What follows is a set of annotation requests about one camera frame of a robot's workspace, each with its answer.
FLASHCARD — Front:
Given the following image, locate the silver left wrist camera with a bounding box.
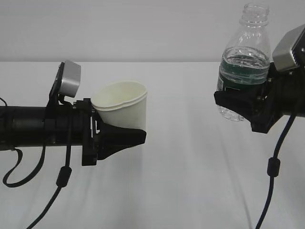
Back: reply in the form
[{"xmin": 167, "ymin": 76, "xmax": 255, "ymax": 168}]
[{"xmin": 48, "ymin": 60, "xmax": 81, "ymax": 104}]

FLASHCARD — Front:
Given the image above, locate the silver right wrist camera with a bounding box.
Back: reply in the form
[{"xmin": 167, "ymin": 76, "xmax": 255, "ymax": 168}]
[{"xmin": 272, "ymin": 24, "xmax": 305, "ymax": 72}]

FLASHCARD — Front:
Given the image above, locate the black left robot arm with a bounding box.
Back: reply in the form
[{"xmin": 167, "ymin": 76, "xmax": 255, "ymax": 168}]
[{"xmin": 0, "ymin": 99, "xmax": 146, "ymax": 166}]

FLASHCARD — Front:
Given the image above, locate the white paper cup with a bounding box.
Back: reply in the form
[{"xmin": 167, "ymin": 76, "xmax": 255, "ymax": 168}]
[{"xmin": 91, "ymin": 81, "xmax": 148, "ymax": 130}]

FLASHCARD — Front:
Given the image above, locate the black left camera cable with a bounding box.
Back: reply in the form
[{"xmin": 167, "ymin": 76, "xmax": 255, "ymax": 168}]
[{"xmin": 25, "ymin": 114, "xmax": 73, "ymax": 229}]

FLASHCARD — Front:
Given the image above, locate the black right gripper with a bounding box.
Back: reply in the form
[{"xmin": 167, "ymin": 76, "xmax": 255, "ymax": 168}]
[{"xmin": 214, "ymin": 63, "xmax": 305, "ymax": 133}]

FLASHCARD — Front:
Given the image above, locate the black camera cable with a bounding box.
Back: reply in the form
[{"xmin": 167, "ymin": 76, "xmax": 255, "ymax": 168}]
[
  {"xmin": 254, "ymin": 114, "xmax": 296, "ymax": 229},
  {"xmin": 25, "ymin": 114, "xmax": 73, "ymax": 229}
]

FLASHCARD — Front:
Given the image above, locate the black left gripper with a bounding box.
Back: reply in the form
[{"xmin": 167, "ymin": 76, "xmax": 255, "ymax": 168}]
[{"xmin": 71, "ymin": 98, "xmax": 146, "ymax": 166}]

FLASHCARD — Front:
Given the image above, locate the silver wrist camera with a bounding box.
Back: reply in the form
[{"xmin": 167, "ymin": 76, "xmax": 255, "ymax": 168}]
[
  {"xmin": 272, "ymin": 24, "xmax": 305, "ymax": 72},
  {"xmin": 48, "ymin": 60, "xmax": 81, "ymax": 104}
]

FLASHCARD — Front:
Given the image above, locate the clear water bottle green label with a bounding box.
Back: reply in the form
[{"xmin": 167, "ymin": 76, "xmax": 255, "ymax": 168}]
[{"xmin": 216, "ymin": 2, "xmax": 271, "ymax": 123}]

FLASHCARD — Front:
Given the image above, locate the black right camera cable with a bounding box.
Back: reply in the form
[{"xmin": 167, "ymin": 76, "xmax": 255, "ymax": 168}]
[{"xmin": 254, "ymin": 114, "xmax": 296, "ymax": 229}]

